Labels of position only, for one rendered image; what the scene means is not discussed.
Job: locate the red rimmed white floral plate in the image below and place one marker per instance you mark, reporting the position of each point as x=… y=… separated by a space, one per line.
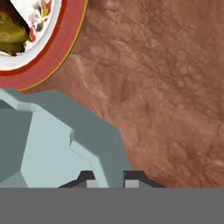
x=62 y=43

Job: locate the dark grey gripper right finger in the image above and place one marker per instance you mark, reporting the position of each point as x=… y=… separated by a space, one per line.
x=134 y=177

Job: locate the olive yellow food piece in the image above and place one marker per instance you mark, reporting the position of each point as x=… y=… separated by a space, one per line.
x=11 y=32

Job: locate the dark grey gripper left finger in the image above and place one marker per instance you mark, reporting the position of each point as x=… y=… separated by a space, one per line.
x=84 y=178

